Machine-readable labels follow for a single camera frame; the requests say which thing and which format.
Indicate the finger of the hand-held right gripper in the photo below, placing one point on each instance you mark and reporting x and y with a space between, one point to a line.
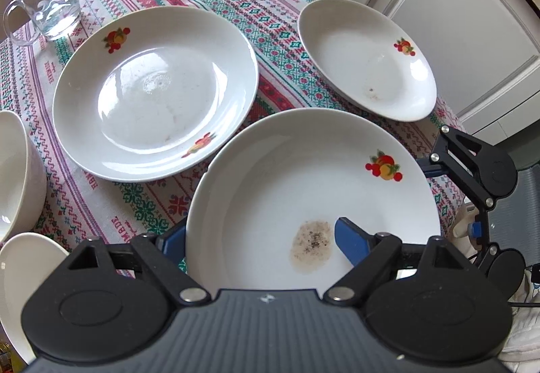
432 170
476 228

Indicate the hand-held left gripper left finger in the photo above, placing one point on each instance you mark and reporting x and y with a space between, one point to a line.
173 247

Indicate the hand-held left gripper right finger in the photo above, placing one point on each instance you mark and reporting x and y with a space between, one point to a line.
350 239

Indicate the white plate with food stain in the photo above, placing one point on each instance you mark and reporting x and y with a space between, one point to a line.
295 187

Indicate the white plate one fruit print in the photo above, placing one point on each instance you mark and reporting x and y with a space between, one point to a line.
363 61

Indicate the white bowl pink flower print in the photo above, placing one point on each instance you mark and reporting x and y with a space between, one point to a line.
25 272
17 170

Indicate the white plate two fruit prints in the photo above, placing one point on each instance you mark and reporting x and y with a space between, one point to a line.
168 73

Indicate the white kitchen cabinet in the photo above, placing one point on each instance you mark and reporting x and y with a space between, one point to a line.
464 40

